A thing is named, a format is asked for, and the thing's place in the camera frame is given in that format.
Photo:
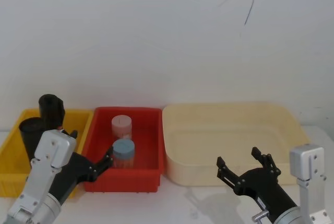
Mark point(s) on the yellow plastic bin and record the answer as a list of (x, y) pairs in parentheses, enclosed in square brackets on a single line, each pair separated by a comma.
[(13, 161)]

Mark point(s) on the red plastic bin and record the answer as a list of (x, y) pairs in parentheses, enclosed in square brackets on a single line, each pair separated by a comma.
[(146, 140)]

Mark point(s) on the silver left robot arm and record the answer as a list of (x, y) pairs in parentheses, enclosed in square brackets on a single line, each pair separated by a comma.
[(44, 171)]

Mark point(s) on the black cylinder container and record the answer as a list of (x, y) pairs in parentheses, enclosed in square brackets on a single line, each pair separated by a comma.
[(52, 111), (30, 135)]

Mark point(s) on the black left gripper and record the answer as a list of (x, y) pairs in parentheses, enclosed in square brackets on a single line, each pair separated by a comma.
[(66, 177)]

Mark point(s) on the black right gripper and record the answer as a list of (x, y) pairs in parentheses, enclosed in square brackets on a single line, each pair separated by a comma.
[(263, 187)]

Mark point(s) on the clear jar with pink lid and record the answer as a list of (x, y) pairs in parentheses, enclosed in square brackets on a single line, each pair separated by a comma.
[(121, 126)]

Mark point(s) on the clear jar with blue lid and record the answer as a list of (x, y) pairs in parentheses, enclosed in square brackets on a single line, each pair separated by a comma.
[(124, 151)]

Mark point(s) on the cream plastic tray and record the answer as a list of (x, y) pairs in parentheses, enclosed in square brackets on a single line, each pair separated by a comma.
[(221, 135)]

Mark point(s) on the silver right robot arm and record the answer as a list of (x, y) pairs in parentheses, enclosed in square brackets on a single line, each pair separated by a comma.
[(306, 161)]

